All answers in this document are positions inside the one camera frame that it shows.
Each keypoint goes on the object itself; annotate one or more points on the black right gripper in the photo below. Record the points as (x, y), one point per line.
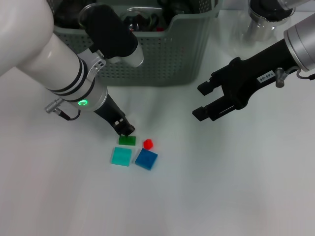
(251, 71)

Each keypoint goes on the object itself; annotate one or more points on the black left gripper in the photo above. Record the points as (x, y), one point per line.
(110, 110)

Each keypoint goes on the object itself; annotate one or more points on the green toy brick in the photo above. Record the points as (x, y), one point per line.
(127, 140)

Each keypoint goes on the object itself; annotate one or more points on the cyan square toy brick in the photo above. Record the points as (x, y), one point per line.
(121, 156)

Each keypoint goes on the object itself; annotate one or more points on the blue square toy brick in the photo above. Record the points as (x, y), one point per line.
(146, 159)

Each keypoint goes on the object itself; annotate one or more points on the long dark red toy brick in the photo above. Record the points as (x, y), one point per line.
(160, 29)

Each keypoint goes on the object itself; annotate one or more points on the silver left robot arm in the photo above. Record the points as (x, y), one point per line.
(37, 49)

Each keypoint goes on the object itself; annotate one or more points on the grey perforated storage bin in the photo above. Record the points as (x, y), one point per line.
(167, 61)

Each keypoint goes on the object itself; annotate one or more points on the small red toy brick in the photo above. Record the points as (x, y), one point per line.
(148, 144)

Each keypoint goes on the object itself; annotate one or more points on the clear glass flask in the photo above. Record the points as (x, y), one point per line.
(261, 27)

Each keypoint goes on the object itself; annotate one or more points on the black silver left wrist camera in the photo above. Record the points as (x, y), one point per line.
(110, 37)

